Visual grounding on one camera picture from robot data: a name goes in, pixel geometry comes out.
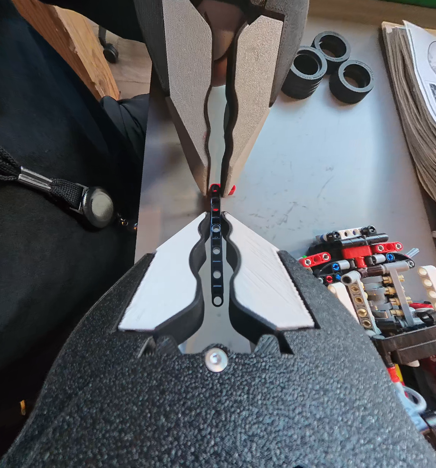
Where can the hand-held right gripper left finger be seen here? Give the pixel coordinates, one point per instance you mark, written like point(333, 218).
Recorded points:
point(159, 289)

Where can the open instruction booklet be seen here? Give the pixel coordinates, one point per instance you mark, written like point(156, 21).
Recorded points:
point(422, 128)

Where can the person's left hand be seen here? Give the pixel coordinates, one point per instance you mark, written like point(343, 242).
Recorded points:
point(223, 22)

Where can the toy brick race car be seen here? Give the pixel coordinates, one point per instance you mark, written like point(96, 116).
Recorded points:
point(378, 292)

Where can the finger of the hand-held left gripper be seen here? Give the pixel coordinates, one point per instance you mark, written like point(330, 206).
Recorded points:
point(188, 73)
point(254, 73)

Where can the long black brick beam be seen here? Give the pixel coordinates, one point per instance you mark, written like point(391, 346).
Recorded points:
point(212, 241)

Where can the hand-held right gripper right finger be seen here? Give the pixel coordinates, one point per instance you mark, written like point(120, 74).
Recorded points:
point(272, 289)

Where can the red angled brick beam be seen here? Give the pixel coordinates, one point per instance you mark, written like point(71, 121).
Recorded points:
point(232, 189)

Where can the black office chair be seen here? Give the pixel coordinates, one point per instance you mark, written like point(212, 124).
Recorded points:
point(110, 47)

